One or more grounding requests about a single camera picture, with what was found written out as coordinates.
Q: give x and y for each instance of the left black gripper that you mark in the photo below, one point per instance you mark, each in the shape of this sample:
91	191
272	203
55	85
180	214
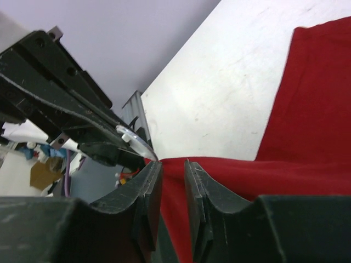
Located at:
70	105

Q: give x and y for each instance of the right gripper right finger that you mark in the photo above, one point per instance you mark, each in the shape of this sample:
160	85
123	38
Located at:
225	227

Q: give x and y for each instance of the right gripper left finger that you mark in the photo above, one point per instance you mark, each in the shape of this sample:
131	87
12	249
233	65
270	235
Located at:
119	227

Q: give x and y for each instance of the red t-shirt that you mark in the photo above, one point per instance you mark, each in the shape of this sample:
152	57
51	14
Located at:
306	145

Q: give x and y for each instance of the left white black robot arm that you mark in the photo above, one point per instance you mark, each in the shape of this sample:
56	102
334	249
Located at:
29	132

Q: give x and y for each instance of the blue cloth pile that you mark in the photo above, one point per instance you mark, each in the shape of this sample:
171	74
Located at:
31	150

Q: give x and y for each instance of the brown cardboard sheet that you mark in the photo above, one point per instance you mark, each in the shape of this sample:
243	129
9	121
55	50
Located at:
44	174

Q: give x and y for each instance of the aluminium frame rail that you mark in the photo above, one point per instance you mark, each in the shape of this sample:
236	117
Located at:
133	114

